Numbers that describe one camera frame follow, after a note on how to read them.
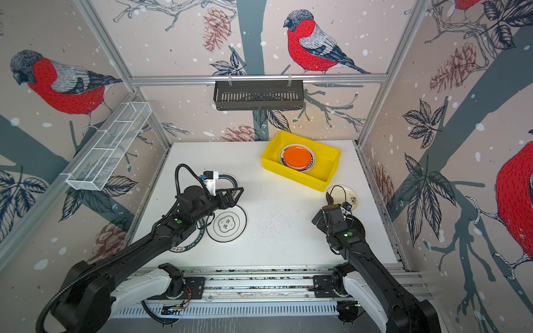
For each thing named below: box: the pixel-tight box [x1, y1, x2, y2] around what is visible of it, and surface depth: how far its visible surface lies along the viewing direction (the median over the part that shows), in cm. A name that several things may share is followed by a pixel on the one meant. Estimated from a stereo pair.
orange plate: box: [283, 145, 312, 168], surface depth 113 cm
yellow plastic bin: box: [260, 130, 342, 193], surface depth 108 cm
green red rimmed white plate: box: [278, 143, 316, 173], surface depth 112 cm
